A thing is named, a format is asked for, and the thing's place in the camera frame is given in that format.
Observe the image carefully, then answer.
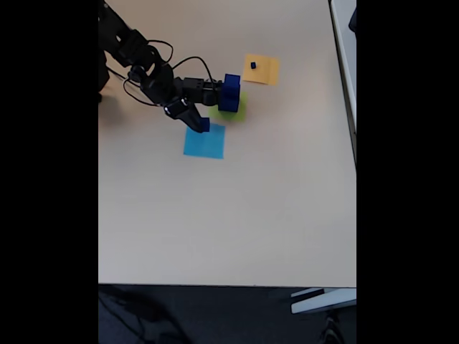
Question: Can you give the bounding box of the light blue paper square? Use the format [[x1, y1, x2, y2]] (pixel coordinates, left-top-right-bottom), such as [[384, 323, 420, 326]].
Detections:
[[182, 123, 227, 160]]

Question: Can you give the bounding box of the green paper square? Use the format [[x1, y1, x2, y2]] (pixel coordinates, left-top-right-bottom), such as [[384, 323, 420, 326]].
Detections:
[[208, 91, 249, 123]]

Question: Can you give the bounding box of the yellow paper square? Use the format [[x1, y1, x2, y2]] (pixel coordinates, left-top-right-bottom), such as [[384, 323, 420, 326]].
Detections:
[[242, 53, 280, 86]]

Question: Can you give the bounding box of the large blue cube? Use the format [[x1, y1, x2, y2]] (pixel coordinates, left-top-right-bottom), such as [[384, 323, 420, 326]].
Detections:
[[217, 85, 240, 113]]

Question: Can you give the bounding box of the medium blue cube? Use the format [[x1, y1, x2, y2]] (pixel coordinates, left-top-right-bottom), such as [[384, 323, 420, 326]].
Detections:
[[222, 73, 242, 90]]

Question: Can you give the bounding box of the white neighbouring table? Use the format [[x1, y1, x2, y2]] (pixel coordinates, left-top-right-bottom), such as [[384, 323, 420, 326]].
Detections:
[[328, 0, 357, 169]]

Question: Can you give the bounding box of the white table foot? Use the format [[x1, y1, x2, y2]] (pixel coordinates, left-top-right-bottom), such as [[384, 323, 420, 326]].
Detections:
[[290, 287, 357, 315]]

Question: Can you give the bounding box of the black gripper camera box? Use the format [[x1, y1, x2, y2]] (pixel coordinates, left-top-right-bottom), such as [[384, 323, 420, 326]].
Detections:
[[182, 76, 225, 107]]

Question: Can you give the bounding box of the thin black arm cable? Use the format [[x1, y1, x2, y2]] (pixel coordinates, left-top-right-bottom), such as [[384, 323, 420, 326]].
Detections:
[[146, 39, 174, 71]]

